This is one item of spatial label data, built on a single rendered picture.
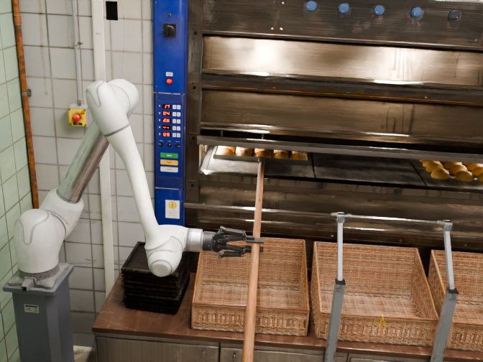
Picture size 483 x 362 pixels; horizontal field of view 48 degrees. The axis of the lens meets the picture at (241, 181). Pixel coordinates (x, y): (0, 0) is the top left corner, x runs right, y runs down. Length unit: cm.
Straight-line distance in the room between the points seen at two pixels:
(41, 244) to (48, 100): 96
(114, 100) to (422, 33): 148
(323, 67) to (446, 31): 58
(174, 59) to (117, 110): 76
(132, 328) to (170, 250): 83
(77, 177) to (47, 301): 50
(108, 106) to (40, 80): 100
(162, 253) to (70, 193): 56
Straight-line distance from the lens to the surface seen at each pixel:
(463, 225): 306
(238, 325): 264
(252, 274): 189
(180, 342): 268
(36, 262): 223
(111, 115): 195
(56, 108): 291
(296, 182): 281
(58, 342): 242
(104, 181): 294
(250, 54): 265
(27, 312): 235
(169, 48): 266
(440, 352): 268
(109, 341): 276
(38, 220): 218
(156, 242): 194
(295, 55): 265
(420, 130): 280
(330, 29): 266
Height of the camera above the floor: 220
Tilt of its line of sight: 22 degrees down
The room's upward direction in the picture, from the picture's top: 3 degrees clockwise
